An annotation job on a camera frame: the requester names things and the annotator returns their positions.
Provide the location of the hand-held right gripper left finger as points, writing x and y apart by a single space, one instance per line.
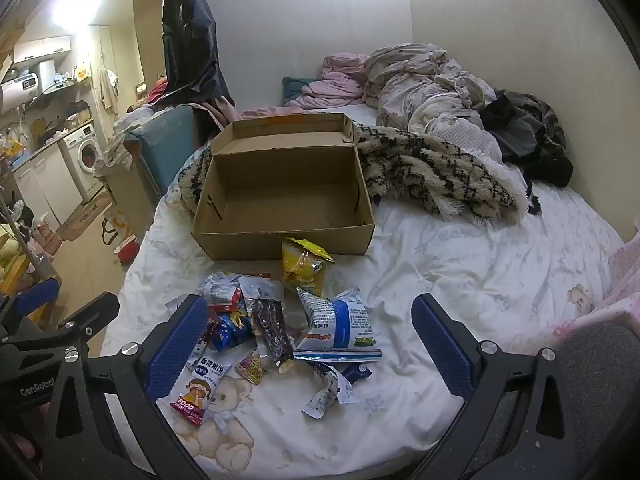
175 347

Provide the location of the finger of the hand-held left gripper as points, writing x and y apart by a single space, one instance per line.
32 294
85 316

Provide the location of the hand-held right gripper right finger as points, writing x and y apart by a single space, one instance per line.
445 347

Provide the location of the white cartoon rice cake packet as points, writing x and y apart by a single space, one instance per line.
197 385

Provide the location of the silver red-edged snack packet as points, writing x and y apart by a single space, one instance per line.
220 290

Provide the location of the dark brown snack bar packet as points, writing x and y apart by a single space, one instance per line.
270 330

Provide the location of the blue and white snack bag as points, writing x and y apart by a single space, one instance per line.
340 325

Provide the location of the small white blue snack packet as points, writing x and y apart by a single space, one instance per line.
325 395

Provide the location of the yellow snack packet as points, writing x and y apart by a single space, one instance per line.
300 266

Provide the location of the brown cardboard box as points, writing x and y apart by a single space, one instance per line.
280 200

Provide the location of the colourful printed snack packet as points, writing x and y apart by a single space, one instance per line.
250 366

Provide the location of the red box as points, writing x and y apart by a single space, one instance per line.
127 250

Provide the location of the white bear print bedsheet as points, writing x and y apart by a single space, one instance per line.
450 260

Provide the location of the brown floor rug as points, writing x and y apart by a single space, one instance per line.
85 215

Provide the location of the white shopping bag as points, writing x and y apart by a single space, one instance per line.
112 225

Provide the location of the plain white snack packet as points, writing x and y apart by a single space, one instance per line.
262 287

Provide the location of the white floor cabinet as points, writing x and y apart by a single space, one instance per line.
45 185

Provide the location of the beige bedside cabinet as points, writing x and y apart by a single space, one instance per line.
125 195

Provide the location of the white washing machine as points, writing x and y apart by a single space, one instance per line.
85 155

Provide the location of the person's right leg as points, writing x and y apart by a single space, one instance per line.
600 385

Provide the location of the cream and black furry blanket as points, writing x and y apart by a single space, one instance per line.
440 175

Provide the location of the pink frilly blanket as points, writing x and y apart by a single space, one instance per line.
620 290

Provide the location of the white water heater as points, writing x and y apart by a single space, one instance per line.
15 92

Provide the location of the hanging white towel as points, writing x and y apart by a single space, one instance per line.
107 90

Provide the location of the dark clothes pile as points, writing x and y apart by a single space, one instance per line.
535 130

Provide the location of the floral quilt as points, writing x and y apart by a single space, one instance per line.
415 90

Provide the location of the teal pillow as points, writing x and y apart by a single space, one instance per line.
295 90

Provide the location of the black plastic sheet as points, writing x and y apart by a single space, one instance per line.
192 50

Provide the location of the white wall cabinet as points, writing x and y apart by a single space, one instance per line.
42 49

